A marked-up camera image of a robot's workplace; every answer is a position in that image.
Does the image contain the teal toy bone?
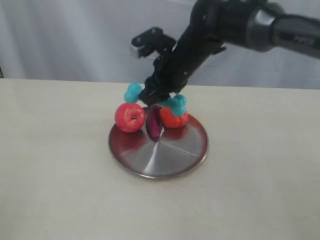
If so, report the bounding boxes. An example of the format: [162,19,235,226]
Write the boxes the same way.
[124,83,187,117]

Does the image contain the purple toy sweet potato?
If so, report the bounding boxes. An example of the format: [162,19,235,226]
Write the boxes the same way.
[145,105,162,141]

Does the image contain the orange toy pumpkin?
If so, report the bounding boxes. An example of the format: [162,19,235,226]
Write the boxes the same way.
[160,107,189,129]

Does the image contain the round steel plate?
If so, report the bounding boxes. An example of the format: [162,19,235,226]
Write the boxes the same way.
[108,115,209,179]

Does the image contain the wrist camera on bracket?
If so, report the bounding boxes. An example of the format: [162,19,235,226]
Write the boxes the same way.
[130,26,177,59]

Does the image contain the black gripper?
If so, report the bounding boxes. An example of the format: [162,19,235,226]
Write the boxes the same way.
[138,24,226,105]

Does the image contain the red apple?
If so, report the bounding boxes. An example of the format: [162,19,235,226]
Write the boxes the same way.
[114,103,146,133]

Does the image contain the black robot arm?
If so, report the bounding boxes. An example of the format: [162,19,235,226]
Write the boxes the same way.
[130,0,320,105]

